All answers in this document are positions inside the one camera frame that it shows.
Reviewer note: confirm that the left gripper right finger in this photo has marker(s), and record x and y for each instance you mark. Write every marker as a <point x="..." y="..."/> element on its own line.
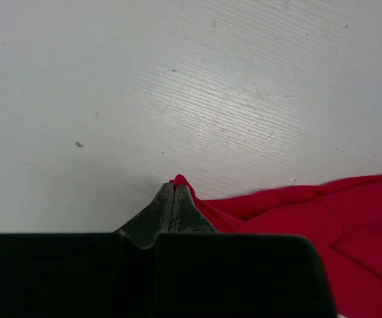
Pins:
<point x="185" y="216"/>

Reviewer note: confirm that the bright red t shirt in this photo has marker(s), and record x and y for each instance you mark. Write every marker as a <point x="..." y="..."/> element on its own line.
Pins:
<point x="343" y="220"/>

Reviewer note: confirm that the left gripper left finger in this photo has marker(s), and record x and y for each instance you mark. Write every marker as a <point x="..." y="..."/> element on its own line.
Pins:
<point x="142" y="230"/>

